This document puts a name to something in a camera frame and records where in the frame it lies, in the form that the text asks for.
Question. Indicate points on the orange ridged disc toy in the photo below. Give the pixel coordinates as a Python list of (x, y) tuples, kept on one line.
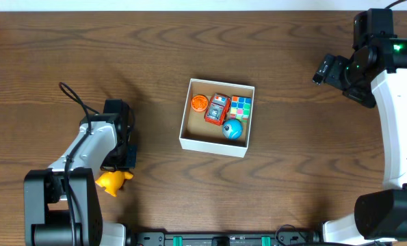
[(199, 103)]

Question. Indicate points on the blue toy ball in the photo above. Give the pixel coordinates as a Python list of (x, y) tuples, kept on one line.
[(232, 129)]

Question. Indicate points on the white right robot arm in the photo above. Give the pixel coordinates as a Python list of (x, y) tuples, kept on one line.
[(375, 76)]

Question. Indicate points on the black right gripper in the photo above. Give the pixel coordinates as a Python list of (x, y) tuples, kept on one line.
[(362, 96)]

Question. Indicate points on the white cardboard box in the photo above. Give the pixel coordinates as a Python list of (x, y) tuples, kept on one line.
[(198, 135)]

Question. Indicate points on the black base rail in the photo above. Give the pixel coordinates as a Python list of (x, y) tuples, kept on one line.
[(285, 235)]

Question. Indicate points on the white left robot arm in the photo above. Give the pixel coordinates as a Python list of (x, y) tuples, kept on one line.
[(61, 205)]

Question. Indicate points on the colourful puzzle cube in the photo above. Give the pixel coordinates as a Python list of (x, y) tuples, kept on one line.
[(240, 108)]

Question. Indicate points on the red toy car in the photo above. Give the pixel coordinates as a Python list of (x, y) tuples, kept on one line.
[(217, 109)]

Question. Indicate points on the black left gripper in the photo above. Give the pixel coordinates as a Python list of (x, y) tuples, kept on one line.
[(122, 164)]

